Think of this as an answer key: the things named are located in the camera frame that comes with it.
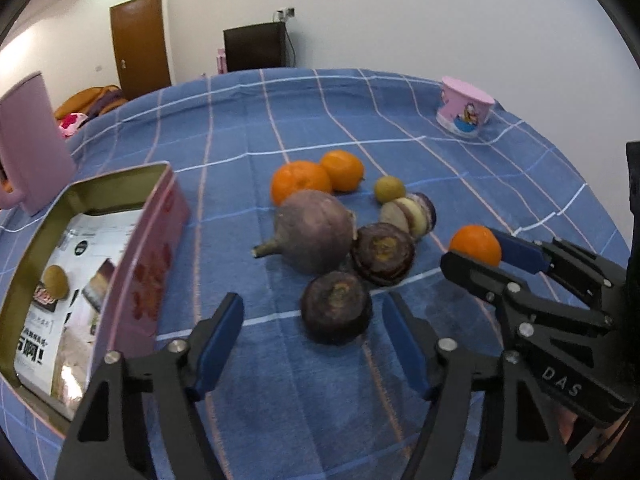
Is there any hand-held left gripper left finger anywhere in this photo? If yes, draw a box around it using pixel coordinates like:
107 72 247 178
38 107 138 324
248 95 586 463
54 291 246 480

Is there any black television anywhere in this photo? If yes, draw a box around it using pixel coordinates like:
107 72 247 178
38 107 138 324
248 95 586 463
223 23 288 73

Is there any small orange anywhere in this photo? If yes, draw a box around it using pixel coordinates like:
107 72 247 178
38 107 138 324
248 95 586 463
448 225 502 267
320 150 365 193

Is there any brown wooden door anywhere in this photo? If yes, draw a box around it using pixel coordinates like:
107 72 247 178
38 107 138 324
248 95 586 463
110 0 173 101

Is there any pink floral cushion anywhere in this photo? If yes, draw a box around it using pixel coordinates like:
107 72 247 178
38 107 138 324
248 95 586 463
57 112 90 137

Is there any person's right hand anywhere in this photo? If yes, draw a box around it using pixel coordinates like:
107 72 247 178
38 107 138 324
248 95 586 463
554 406 632 467

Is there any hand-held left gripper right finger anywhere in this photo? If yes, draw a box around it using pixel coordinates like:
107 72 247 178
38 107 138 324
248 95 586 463
381 290 576 480

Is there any small yellow-green fruit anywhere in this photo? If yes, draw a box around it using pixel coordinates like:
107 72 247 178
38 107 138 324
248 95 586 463
374 175 406 204
42 265 69 297

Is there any blue checked cloth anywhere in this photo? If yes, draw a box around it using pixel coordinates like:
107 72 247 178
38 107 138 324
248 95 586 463
0 67 632 480

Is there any pink metal tin box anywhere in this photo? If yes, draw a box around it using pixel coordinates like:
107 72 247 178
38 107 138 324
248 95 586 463
0 161 192 423

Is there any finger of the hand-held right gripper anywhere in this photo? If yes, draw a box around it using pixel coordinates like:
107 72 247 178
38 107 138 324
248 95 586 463
440 251 616 346
490 228 626 306

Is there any dark purple round fruit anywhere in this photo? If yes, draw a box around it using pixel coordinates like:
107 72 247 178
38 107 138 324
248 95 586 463
300 271 373 346
350 222 416 287

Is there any pink plastic pitcher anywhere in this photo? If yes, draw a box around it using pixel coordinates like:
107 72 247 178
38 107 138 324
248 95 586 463
0 71 76 218

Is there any large orange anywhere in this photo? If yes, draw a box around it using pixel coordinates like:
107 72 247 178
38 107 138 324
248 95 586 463
270 160 333 206

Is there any purple turnip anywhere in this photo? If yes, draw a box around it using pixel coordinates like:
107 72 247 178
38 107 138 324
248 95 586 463
252 190 358 276

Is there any purple and cream sliced fruit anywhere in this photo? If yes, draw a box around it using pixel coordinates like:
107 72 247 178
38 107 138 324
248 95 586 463
379 192 437 241

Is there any brown leather sofa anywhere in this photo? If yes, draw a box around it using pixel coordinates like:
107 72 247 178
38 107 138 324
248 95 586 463
54 85 128 133

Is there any pink cartoon cup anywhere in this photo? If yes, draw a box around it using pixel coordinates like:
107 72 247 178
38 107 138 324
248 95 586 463
436 76 497 139

